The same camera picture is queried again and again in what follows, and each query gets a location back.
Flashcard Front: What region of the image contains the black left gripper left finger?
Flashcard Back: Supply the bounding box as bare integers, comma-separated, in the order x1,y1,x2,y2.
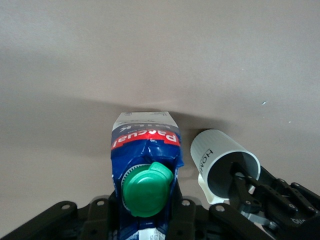
0,192,121,240

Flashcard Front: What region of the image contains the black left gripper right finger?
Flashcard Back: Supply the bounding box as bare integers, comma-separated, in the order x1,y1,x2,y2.
166,184,276,240

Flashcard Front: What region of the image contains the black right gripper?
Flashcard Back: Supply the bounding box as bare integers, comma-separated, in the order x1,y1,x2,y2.
229,162,320,240

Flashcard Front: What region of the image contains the white ribbed mug grey inside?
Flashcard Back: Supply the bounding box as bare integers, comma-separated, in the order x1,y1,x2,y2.
189,128,262,206

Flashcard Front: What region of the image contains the blue milk carton green cap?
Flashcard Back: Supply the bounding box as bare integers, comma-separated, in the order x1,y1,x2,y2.
109,111,185,240

